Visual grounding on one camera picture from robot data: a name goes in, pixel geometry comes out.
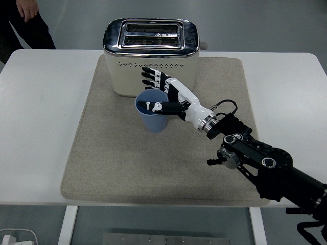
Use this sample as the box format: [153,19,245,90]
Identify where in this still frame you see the person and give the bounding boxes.
[0,0,56,64]

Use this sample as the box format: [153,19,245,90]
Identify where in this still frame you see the beige felt table mat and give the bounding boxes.
[60,55,272,207]

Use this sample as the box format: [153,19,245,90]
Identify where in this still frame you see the white table leg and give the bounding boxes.
[249,207,268,245]
[56,205,79,245]

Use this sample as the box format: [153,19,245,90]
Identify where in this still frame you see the cream and chrome toaster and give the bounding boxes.
[102,18,208,99]

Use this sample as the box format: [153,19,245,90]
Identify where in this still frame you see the white block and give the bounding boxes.
[1,234,17,245]

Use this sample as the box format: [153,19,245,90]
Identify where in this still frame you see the blue ribbed plastic cup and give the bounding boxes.
[134,88,170,134]

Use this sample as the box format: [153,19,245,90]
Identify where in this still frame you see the person's hand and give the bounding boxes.
[16,0,40,23]

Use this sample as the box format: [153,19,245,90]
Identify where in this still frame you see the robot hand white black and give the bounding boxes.
[136,66,214,130]

